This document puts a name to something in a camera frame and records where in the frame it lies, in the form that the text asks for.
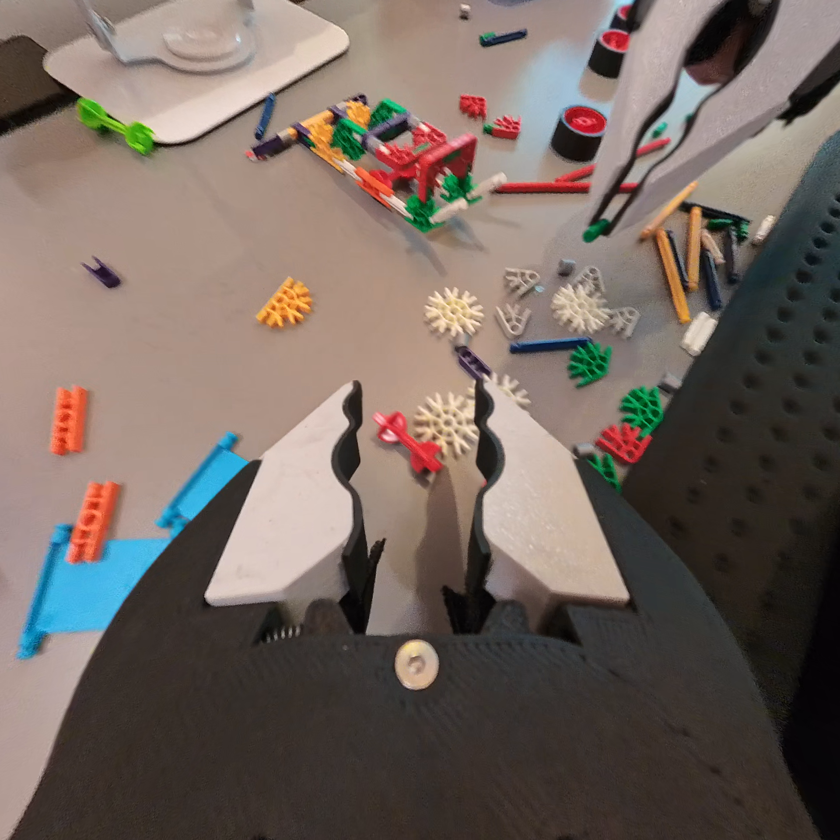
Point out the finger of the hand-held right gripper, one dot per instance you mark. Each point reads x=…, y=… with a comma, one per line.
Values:
x=649, y=65
x=754, y=98

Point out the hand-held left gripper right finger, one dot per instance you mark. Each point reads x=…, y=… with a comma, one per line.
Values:
x=558, y=525

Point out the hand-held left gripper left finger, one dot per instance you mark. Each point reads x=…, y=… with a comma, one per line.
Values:
x=282, y=525

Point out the red wheel with black tyre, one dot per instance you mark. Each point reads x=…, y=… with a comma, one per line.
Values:
x=618, y=19

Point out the red toy wheel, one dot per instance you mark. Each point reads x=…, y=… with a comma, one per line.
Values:
x=615, y=40
x=584, y=121

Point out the yellow plastic rod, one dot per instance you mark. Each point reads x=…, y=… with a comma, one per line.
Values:
x=308, y=123
x=669, y=210
x=694, y=248
x=673, y=275

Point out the yellow fan connector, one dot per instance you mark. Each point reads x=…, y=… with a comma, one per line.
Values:
x=285, y=302

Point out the multicoloured toy frame assembly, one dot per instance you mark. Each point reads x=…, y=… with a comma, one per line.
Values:
x=387, y=118

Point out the person's right hand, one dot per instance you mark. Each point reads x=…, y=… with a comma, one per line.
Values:
x=709, y=69

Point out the green fan connector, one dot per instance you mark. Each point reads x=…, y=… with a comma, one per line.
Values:
x=642, y=407
x=605, y=469
x=589, y=363

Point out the blue plastic rod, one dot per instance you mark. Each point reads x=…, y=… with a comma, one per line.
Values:
x=679, y=259
x=715, y=213
x=730, y=259
x=550, y=344
x=711, y=279
x=264, y=117

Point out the short white rod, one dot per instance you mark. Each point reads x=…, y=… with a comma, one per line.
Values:
x=712, y=246
x=690, y=338
x=705, y=327
x=762, y=229

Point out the white snowflake connector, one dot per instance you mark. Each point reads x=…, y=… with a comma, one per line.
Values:
x=453, y=312
x=446, y=423
x=515, y=392
x=579, y=307

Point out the thick blue rod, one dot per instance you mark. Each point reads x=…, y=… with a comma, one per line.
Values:
x=508, y=36

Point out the red spool piece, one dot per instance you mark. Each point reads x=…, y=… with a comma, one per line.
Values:
x=407, y=439

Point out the orange connector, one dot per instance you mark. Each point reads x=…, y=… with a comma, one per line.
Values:
x=92, y=522
x=69, y=420

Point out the light grey connector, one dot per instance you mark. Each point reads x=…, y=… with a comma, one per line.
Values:
x=513, y=319
x=623, y=321
x=522, y=281
x=590, y=279

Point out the black perforated foam strip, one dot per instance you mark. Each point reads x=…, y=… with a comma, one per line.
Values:
x=754, y=426

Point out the white tray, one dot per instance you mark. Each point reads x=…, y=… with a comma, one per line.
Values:
x=262, y=65

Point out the lime green toy piece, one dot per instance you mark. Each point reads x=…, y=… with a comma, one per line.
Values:
x=115, y=124

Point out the black box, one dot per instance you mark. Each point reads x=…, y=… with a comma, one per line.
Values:
x=19, y=79

